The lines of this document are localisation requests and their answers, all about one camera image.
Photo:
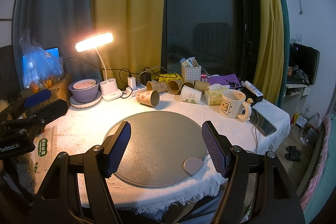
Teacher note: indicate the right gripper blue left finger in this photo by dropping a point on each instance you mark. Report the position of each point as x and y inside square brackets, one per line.
[115, 147]

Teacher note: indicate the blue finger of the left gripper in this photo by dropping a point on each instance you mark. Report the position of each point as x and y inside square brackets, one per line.
[37, 98]

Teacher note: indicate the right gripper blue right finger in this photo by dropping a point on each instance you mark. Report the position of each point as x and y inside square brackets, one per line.
[212, 139]

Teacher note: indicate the plain brown paper cup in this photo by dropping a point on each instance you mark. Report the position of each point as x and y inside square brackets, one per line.
[173, 86]

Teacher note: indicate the white green paper cup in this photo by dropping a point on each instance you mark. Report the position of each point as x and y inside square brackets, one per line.
[190, 95]

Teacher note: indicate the brown paper cup right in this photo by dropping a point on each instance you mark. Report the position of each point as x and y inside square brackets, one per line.
[201, 85]

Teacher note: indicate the patterned paper cup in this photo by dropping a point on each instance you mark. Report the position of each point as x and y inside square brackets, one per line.
[148, 97]

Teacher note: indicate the brown paper cup behind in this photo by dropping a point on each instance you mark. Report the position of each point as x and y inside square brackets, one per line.
[155, 85]

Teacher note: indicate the tablet screen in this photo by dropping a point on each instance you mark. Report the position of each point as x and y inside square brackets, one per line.
[42, 67]

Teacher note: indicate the clear plastic bag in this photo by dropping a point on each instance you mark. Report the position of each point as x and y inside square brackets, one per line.
[27, 42]

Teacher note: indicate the white ribbed plate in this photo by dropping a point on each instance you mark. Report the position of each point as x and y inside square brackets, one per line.
[83, 105]

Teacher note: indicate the white knitted tablecloth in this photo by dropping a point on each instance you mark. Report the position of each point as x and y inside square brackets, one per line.
[80, 129]

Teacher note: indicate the round grey placemat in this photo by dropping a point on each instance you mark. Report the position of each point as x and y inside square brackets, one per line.
[165, 148]

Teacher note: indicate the white bear mug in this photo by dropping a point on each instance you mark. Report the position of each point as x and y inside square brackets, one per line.
[234, 104]

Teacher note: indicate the purple bowl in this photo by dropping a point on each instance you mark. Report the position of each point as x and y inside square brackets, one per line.
[85, 95]

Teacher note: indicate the small inner bowl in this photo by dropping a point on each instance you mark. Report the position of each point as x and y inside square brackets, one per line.
[84, 84]

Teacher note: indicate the black smartphone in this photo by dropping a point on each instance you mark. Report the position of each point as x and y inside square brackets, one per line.
[262, 124]

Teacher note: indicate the yellow tissue pack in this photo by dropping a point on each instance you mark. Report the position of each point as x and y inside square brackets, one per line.
[213, 93]

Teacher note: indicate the white power strip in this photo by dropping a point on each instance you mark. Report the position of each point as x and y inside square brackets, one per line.
[129, 92]

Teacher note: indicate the purple folder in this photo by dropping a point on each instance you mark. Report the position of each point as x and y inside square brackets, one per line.
[231, 80]

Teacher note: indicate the white tube bottle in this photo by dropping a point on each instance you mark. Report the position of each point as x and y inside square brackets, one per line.
[252, 89]

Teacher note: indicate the black slippers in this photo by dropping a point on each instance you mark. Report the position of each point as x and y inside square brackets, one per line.
[293, 154]

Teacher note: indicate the white charger plug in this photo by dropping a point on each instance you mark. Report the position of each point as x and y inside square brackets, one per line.
[131, 81]

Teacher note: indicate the white plastic basket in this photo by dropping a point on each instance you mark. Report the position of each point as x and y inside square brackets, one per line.
[191, 73]

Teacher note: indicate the black power adapter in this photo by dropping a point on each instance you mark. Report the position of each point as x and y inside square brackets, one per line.
[145, 77]

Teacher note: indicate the yellow curtain right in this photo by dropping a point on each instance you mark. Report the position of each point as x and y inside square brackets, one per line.
[270, 59]

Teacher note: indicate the yellow curtain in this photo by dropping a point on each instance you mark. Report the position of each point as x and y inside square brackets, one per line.
[270, 59]
[136, 26]

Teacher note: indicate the teal curtain left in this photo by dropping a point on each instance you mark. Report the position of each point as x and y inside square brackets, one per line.
[57, 23]

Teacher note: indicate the black monitor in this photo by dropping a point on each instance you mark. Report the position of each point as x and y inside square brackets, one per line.
[305, 61]

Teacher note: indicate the yellow curtain left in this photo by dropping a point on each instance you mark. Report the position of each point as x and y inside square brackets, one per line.
[136, 26]

